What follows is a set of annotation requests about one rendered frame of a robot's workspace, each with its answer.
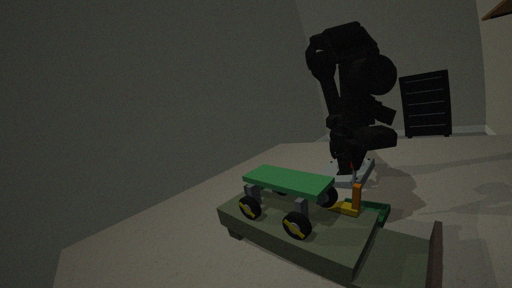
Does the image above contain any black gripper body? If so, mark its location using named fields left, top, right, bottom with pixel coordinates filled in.
left=326, top=92, right=398, bottom=150

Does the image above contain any yellow wedge with orange handle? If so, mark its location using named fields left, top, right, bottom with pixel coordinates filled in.
left=327, top=183, right=362, bottom=218

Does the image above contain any green trolley with black wheels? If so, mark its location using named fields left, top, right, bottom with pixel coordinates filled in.
left=239, top=164, right=338, bottom=240

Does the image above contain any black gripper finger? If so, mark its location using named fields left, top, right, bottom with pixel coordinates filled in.
left=345, top=139, right=367, bottom=171
left=335, top=132, right=355, bottom=165

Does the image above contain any green tray floor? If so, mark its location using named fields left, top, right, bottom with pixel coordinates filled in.
left=361, top=206, right=386, bottom=220

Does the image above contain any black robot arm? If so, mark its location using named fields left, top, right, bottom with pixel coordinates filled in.
left=305, top=21, right=397, bottom=175

